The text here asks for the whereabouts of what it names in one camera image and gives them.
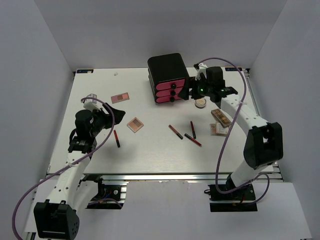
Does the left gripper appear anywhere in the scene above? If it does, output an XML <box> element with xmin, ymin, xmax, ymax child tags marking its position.
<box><xmin>89</xmin><ymin>102</ymin><xmax>125</xmax><ymax>137</ymax></box>

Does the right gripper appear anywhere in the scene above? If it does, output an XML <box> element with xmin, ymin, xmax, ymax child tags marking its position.
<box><xmin>177</xmin><ymin>76</ymin><xmax>213</xmax><ymax>101</ymax></box>

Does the pink top drawer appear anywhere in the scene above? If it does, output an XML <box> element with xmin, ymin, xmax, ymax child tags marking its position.
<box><xmin>155</xmin><ymin>78</ymin><xmax>185</xmax><ymax>91</ymax></box>

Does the square brown eyeshadow palette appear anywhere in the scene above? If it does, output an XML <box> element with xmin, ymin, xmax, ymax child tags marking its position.
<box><xmin>127</xmin><ymin>117</ymin><xmax>144</xmax><ymax>133</ymax></box>

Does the pink three-colour blush palette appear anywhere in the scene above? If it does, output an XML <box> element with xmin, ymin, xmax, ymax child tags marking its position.
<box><xmin>111</xmin><ymin>92</ymin><xmax>130</xmax><ymax>104</ymax></box>

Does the round powder jar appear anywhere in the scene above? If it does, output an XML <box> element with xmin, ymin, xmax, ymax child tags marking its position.
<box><xmin>194</xmin><ymin>98</ymin><xmax>207</xmax><ymax>109</ymax></box>

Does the long brown eyeshadow palette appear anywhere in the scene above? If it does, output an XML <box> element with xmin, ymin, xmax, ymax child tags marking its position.
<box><xmin>211</xmin><ymin>108</ymin><xmax>232</xmax><ymax>127</ymax></box>

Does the orange lip gloss tube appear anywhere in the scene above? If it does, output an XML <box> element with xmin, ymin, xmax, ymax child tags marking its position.
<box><xmin>168</xmin><ymin>124</ymin><xmax>183</xmax><ymax>140</ymax></box>

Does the dark red lip gloss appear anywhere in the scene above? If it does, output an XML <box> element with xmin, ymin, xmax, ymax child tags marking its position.
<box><xmin>190</xmin><ymin>120</ymin><xmax>197</xmax><ymax>139</ymax></box>

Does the clear case blush compact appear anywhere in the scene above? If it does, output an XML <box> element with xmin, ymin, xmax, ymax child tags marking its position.
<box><xmin>210</xmin><ymin>122</ymin><xmax>229</xmax><ymax>136</ymax></box>

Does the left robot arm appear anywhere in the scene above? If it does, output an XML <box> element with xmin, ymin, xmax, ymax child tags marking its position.
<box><xmin>33</xmin><ymin>103</ymin><xmax>126</xmax><ymax>240</ymax></box>

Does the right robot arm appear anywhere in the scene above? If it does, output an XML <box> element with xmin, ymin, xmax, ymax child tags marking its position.
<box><xmin>178</xmin><ymin>63</ymin><xmax>284</xmax><ymax>200</ymax></box>

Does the black drawer cabinet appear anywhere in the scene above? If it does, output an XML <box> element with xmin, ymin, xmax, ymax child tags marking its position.
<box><xmin>147</xmin><ymin>53</ymin><xmax>189</xmax><ymax>101</ymax></box>

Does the blue label right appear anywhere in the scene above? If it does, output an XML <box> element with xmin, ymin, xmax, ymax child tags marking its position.
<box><xmin>224</xmin><ymin>67</ymin><xmax>243</xmax><ymax>72</ymax></box>

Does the blue label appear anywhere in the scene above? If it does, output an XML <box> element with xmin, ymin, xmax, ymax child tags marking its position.
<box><xmin>76</xmin><ymin>69</ymin><xmax>94</xmax><ymax>74</ymax></box>
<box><xmin>224</xmin><ymin>67</ymin><xmax>243</xmax><ymax>72</ymax></box>

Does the blue label left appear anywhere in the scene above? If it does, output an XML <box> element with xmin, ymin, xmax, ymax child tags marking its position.
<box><xmin>76</xmin><ymin>69</ymin><xmax>94</xmax><ymax>74</ymax></box>

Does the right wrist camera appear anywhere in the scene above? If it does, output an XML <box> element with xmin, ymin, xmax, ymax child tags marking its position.
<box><xmin>193</xmin><ymin>62</ymin><xmax>208</xmax><ymax>81</ymax></box>

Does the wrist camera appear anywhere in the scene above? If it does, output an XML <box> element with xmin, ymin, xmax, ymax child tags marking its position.
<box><xmin>81</xmin><ymin>93</ymin><xmax>101</xmax><ymax>112</ymax></box>
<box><xmin>193</xmin><ymin>62</ymin><xmax>208</xmax><ymax>81</ymax></box>

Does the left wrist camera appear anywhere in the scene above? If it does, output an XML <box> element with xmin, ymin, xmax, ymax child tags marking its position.
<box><xmin>81</xmin><ymin>93</ymin><xmax>101</xmax><ymax>112</ymax></box>

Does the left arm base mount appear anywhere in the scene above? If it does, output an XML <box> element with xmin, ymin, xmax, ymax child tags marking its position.
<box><xmin>79</xmin><ymin>174</ymin><xmax>124</xmax><ymax>210</ymax></box>

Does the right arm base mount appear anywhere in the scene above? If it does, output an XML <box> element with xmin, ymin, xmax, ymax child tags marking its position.
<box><xmin>204</xmin><ymin>184</ymin><xmax>258</xmax><ymax>213</ymax></box>

